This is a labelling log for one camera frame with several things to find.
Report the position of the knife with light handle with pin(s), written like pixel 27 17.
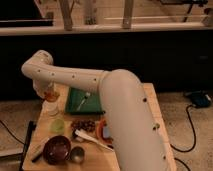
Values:
pixel 37 150

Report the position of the dark red bowl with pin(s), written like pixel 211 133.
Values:
pixel 56 150

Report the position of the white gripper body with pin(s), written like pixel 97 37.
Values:
pixel 42 88

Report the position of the black table side rail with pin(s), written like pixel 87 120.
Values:
pixel 30 129

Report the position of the small metal cup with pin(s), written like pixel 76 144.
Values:
pixel 77 154

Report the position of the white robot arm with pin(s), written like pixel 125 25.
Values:
pixel 138 145

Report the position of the small orange apple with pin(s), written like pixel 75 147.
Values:
pixel 51 96

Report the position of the blue sponge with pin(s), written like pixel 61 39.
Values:
pixel 105 132

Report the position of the green plastic tray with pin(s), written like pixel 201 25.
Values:
pixel 92 105

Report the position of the silver fork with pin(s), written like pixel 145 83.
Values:
pixel 87 95

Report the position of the dark blue floor device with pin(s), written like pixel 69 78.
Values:
pixel 201 100

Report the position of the light green plastic cup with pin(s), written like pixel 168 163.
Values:
pixel 57 127

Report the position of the white handled spatula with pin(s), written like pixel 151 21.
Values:
pixel 92 139

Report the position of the bunch of dark grapes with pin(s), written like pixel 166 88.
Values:
pixel 87 125

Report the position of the orange plate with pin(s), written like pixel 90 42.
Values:
pixel 99 128

